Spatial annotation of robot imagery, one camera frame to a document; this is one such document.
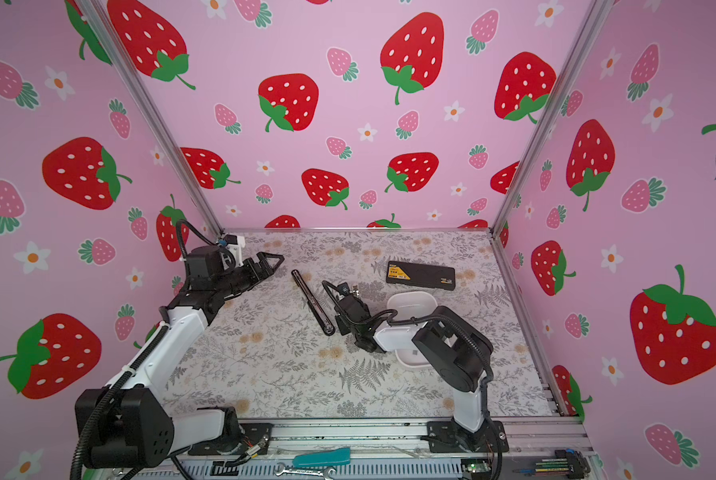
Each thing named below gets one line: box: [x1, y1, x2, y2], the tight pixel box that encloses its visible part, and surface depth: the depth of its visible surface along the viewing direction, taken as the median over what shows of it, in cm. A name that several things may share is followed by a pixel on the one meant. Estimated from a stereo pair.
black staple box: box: [386, 260, 456, 291], surface depth 108 cm
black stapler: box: [291, 269, 336, 337], surface depth 100 cm
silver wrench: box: [275, 462, 335, 480], surface depth 71 cm
